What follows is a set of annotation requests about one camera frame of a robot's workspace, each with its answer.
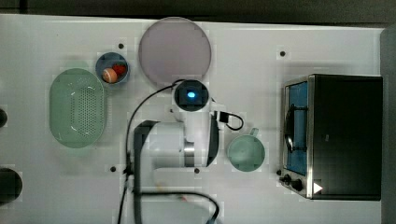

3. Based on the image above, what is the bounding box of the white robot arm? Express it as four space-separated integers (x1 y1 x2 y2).
132 79 219 224

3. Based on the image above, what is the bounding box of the black toaster oven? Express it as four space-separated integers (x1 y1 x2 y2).
276 74 383 201

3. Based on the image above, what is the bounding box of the green mug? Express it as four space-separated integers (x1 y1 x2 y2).
226 128 265 172

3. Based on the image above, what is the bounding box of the purple round plate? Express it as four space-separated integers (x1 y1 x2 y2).
138 17 212 88

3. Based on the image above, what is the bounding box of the red strawberry toy in bowl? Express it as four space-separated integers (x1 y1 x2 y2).
112 63 126 76

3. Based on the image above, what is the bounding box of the orange slice toy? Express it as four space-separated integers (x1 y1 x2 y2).
102 68 118 83

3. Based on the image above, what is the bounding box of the small blue bowl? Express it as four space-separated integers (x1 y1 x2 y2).
95 52 130 85

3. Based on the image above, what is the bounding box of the green oval colander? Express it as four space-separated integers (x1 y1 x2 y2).
49 68 106 148

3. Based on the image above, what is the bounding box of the black round base upper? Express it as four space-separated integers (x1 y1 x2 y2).
0 109 7 128

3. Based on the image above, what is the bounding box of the black round base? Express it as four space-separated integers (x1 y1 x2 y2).
0 168 22 205
0 109 7 128

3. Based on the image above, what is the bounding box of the black round base lower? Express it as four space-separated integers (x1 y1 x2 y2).
0 168 22 205

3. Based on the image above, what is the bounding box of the black cable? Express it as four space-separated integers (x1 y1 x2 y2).
116 78 246 224

